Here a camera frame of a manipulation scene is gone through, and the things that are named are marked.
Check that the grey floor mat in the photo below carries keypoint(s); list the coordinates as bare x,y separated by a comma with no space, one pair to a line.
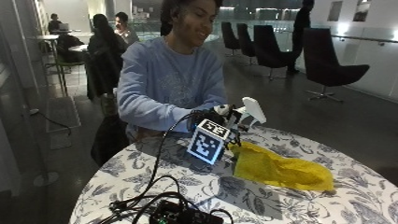
61,113

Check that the the person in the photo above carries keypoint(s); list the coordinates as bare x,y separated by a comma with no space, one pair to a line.
165,77

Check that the black electronics box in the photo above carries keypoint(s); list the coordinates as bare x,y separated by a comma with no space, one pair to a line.
182,214

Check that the metal handrail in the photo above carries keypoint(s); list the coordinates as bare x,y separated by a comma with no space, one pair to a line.
365,38

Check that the white glove camera mount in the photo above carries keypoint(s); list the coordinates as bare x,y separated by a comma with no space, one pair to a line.
222,109

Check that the green metal chair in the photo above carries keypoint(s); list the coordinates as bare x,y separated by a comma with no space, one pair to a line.
65,67

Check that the laptop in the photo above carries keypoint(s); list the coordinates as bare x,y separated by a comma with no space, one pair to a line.
63,26

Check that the white marker cube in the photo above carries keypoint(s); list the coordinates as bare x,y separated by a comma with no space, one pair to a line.
205,143

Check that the black chair back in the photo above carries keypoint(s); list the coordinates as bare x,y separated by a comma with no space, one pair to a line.
108,140

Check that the white plastic object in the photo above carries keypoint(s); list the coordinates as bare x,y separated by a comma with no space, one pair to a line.
253,109

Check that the large black swivel chair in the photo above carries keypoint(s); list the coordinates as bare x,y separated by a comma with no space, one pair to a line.
325,62

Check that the floral tablecloth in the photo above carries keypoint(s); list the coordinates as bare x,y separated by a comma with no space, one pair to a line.
290,199

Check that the black lounge chair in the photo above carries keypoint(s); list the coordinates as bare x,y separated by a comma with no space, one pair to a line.
269,46
229,35
245,40

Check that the yellow cloth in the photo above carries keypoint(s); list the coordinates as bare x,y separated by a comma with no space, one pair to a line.
277,169

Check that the white round table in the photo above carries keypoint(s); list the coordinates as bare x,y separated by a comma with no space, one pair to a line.
48,37
79,48

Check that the framed wall picture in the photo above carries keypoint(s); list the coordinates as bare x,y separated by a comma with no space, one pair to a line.
334,11
362,10

